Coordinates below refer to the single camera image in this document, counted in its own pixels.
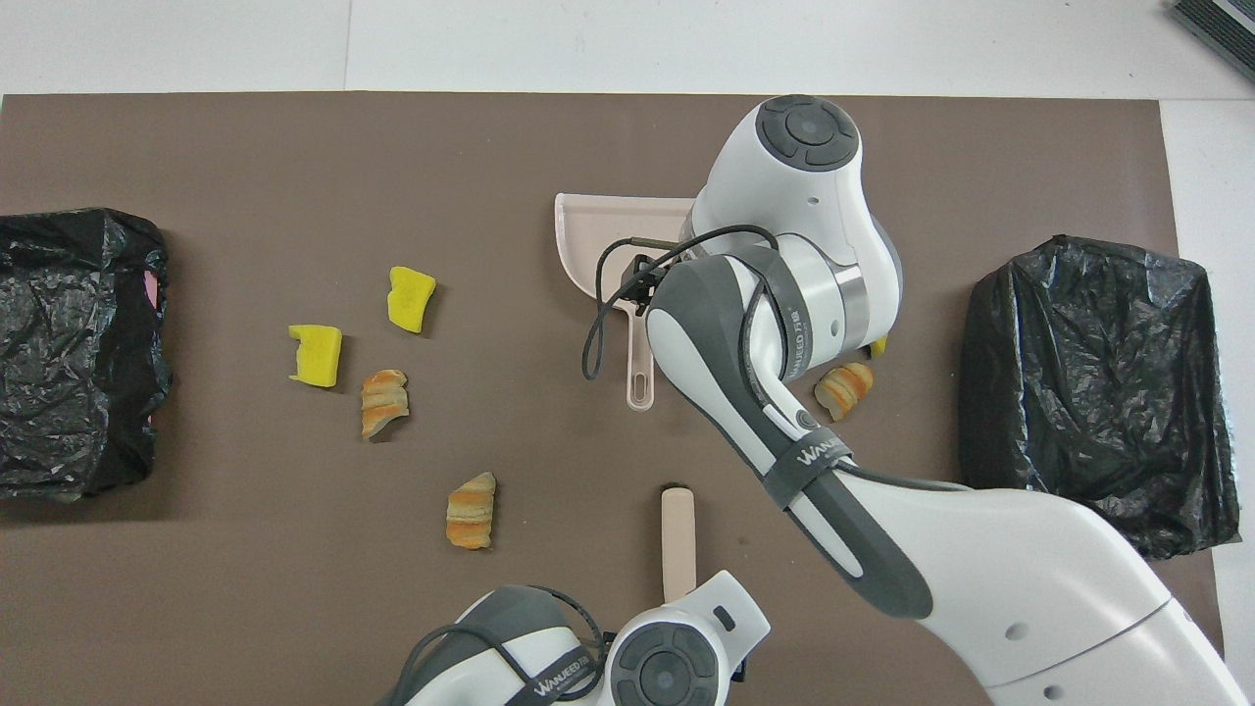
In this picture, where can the striped croissant piece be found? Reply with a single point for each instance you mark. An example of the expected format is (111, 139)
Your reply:
(471, 512)
(382, 404)
(845, 390)

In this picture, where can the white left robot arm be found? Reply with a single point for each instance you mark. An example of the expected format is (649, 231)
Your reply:
(667, 667)

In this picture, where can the beige plastic dustpan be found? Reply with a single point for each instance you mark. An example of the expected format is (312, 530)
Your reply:
(588, 235)

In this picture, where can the brown table mat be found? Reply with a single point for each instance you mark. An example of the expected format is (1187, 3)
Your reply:
(294, 176)

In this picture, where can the grey ribbed device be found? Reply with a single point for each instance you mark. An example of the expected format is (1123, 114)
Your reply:
(1216, 29)

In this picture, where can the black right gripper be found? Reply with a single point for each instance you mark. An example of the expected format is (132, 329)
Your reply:
(647, 284)

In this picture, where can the black bag-lined bin pink patch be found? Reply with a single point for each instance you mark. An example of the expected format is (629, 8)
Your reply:
(59, 284)

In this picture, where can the beige hand brush black bristles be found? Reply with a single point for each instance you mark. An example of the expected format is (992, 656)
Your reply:
(678, 539)

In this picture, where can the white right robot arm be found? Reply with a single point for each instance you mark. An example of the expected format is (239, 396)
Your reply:
(814, 196)

